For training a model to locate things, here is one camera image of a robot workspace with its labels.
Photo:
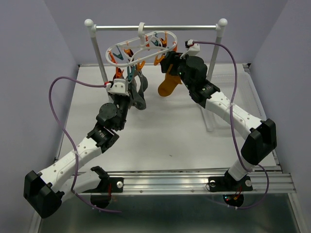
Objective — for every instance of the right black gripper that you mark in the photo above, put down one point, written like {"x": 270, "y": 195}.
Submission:
{"x": 172, "y": 58}

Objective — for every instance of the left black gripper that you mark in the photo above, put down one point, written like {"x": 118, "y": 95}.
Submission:
{"x": 127, "y": 98}

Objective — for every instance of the mustard brown striped sock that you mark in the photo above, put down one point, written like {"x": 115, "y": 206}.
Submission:
{"x": 169, "y": 84}

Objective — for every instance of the yellow orange clothes peg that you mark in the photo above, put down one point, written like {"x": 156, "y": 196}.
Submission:
{"x": 139, "y": 66}

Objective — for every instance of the white round clip hanger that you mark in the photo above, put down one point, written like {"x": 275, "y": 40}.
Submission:
{"x": 152, "y": 45}

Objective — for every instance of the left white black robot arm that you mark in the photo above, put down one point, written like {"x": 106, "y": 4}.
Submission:
{"x": 46, "y": 190}

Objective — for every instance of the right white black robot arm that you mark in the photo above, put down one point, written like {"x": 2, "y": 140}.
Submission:
{"x": 259, "y": 135}

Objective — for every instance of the teal clothes peg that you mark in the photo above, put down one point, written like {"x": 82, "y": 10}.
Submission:
{"x": 130, "y": 73}

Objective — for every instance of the white clothes drying rack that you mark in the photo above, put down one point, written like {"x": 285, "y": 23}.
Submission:
{"x": 108, "y": 71}

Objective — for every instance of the white plastic laundry basket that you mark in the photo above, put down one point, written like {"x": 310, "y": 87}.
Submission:
{"x": 246, "y": 96}

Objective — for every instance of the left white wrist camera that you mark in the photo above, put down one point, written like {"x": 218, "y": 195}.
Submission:
{"x": 117, "y": 87}

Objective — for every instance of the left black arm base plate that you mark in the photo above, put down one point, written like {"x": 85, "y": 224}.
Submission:
{"x": 111, "y": 185}

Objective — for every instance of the aluminium rail frame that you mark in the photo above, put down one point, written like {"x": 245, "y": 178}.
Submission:
{"x": 179, "y": 202}

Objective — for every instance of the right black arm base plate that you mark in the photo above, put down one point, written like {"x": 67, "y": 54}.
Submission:
{"x": 227, "y": 184}

